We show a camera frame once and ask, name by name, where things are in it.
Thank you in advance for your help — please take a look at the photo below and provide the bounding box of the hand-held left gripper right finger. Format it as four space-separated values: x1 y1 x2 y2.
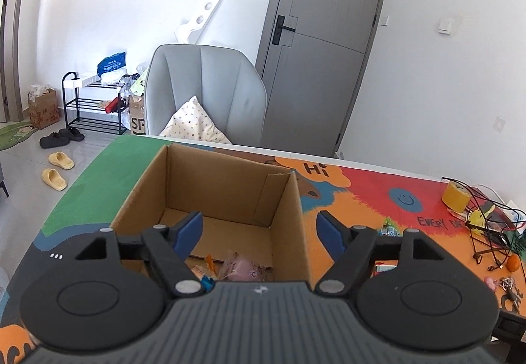
314 210 442 295

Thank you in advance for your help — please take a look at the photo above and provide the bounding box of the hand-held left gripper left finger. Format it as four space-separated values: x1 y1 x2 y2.
72 211 205 295

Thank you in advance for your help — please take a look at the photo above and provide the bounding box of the yellow orange snack packet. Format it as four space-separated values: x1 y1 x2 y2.
191 254 216 280

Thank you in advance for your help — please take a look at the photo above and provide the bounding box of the brown cardboard box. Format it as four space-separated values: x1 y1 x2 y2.
110 143 311 293

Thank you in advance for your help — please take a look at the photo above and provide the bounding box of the pale purple snack packet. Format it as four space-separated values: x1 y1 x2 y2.
218 251 274 281

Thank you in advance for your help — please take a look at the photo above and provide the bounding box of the teal snack packet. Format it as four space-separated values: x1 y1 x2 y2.
379 218 401 236

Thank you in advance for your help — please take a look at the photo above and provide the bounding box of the red snack packet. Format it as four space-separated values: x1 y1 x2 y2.
372 261 398 278

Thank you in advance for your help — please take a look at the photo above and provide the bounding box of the white dotted pillow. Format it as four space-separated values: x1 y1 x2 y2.
159 96 233 145

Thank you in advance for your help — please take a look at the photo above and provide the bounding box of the brown paper bag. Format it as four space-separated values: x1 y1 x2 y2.
129 95 147 136

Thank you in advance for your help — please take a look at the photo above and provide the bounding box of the yellow tape roll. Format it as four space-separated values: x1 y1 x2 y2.
442 179 473 212

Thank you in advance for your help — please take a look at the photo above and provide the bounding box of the yellow slipper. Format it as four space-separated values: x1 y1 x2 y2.
48 151 76 169
42 168 67 191

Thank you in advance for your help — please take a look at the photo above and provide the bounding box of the grey door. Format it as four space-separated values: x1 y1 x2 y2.
255 0 391 157

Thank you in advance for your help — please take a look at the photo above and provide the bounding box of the grey upholstered chair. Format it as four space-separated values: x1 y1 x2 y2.
146 44 268 147

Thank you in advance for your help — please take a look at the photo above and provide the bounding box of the yellow toy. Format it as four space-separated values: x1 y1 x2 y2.
466 203 496 231

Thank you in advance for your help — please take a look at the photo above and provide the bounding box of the green patterned bag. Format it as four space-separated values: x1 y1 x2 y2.
131 72 148 97

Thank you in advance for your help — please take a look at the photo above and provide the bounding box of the black shoe rack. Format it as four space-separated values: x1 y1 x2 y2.
61 71 130 135

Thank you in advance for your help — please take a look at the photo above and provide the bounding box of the blue plastic bag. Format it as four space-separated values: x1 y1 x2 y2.
97 52 127 77

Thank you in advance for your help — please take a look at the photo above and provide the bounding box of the brown printed carton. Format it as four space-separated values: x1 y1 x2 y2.
28 85 60 130

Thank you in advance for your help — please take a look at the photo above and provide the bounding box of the bunch of keys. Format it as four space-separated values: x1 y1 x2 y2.
499 277 520 309

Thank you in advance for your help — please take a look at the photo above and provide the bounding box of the green floor mat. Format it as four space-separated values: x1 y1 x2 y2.
0 121 34 152

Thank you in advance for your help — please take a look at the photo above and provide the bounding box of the white foam board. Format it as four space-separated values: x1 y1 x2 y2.
174 0 225 45

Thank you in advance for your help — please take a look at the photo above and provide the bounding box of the black wire rack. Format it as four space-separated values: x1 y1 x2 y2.
450 179 526 266

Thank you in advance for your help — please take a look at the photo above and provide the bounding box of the black door handle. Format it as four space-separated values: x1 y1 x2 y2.
272 15 297 46

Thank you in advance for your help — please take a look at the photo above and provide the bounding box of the grey door frame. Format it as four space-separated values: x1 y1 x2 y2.
0 0 36 124

